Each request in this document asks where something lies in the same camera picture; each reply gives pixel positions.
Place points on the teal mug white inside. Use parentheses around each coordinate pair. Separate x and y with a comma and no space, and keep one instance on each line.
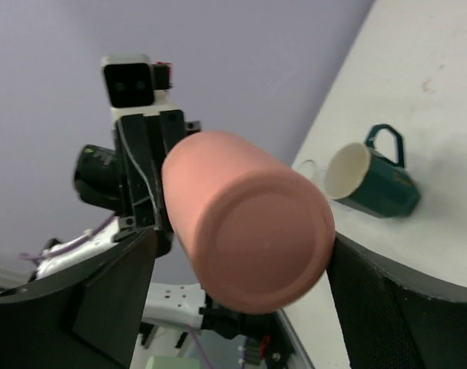
(361,178)

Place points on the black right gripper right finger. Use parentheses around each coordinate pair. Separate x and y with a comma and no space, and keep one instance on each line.
(393,316)

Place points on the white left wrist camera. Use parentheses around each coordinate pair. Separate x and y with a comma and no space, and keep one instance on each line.
(136,85)

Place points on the clear faceted glass cup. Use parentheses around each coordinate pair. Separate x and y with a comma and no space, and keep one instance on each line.
(309,169)

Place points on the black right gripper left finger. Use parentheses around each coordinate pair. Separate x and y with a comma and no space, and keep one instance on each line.
(85,316)

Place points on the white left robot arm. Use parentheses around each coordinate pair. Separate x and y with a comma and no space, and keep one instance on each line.
(188,309)

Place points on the pink plastic cup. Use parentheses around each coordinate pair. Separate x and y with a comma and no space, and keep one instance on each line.
(258,235)

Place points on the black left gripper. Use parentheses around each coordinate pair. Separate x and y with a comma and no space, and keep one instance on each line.
(141,146)

